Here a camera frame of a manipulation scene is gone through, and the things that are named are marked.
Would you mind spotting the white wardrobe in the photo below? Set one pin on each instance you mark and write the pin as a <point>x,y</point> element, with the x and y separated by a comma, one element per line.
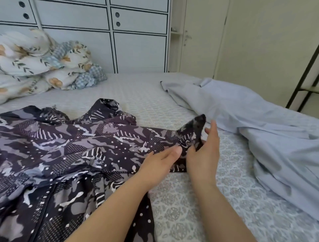
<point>99,30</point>

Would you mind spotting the person's right forearm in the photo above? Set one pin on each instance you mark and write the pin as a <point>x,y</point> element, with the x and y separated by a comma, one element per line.
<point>219,214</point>

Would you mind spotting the bed with grey patterned sheet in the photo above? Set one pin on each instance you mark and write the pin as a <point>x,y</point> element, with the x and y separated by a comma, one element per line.
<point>139,94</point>

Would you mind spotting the person's left hand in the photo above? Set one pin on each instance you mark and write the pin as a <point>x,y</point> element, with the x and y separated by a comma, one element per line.
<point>159,167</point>

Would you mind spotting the black metal rack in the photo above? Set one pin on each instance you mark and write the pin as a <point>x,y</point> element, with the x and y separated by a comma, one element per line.
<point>304,84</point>

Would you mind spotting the person's left forearm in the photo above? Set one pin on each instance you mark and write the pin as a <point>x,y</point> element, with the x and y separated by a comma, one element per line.
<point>114,214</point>

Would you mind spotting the dark purple patterned garment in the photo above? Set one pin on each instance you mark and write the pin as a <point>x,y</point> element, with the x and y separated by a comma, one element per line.
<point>60,164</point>

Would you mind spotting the person's right hand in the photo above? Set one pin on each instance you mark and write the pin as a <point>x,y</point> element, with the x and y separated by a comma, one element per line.
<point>204,157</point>

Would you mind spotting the white door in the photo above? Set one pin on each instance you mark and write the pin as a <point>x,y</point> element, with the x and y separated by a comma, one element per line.
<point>199,35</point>

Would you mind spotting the floral bunched quilt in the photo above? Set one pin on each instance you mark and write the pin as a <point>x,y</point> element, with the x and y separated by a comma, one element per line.
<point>87,75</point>

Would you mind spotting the light blue hooded jacket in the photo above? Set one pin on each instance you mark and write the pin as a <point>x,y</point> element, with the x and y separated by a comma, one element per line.
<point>259,129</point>

